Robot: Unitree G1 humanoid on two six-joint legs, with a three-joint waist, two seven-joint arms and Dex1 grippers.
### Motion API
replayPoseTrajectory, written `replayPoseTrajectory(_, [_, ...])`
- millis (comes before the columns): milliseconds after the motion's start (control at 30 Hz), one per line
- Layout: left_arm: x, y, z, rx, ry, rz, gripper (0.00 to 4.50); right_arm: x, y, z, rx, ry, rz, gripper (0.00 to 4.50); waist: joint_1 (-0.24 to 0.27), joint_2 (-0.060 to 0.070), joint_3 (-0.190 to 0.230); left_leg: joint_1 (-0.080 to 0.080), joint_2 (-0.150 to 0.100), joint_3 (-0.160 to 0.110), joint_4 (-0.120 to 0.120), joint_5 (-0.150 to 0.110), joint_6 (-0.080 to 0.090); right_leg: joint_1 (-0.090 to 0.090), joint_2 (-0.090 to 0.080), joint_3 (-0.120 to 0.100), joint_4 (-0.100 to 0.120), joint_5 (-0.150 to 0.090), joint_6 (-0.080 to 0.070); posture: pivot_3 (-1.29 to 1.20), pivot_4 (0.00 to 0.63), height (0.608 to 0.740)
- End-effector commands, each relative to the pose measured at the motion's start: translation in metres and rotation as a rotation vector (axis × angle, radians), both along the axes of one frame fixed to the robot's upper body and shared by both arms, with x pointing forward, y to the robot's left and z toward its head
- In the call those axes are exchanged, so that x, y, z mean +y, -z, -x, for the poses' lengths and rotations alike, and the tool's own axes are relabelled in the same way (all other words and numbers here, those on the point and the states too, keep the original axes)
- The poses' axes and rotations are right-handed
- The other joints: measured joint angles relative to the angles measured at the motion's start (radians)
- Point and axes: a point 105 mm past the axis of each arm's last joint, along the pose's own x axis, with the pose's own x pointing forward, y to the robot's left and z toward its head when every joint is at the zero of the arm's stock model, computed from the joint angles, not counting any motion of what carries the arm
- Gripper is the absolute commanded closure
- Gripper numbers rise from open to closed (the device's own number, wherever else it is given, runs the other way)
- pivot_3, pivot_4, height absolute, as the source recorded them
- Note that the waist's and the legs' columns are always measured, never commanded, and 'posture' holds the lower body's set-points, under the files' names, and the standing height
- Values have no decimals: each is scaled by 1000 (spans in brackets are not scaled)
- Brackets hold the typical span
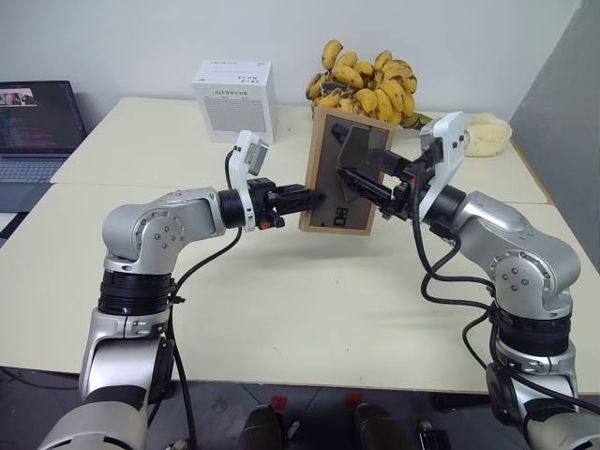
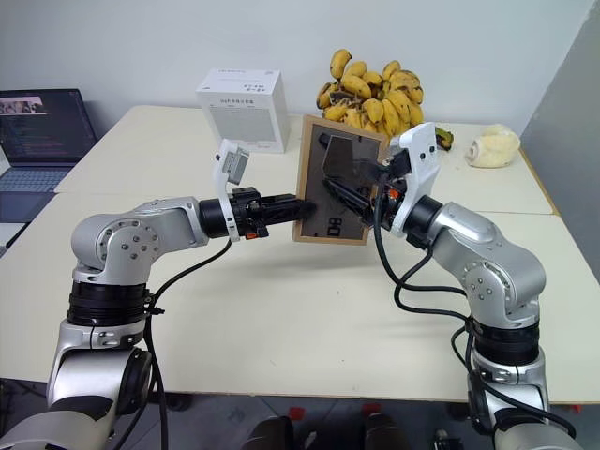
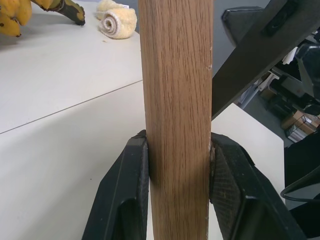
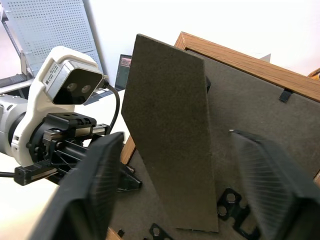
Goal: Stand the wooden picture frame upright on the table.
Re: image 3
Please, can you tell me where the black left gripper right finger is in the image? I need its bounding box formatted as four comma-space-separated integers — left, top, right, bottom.
208, 132, 308, 240

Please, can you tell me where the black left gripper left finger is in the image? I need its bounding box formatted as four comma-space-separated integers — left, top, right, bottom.
81, 129, 151, 240

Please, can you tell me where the wooden plank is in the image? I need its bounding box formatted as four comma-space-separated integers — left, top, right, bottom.
137, 0, 320, 240

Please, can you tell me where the brown cardboard box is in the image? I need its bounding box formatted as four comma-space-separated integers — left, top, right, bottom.
281, 109, 309, 130

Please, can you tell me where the dark grey angular housing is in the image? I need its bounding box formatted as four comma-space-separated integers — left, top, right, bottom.
295, 43, 320, 116

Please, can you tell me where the cream rolled towel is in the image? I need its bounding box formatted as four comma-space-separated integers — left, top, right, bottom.
95, 0, 131, 21
98, 7, 138, 40

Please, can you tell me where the yellow banana bunch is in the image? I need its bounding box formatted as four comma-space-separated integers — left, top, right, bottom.
0, 0, 86, 38

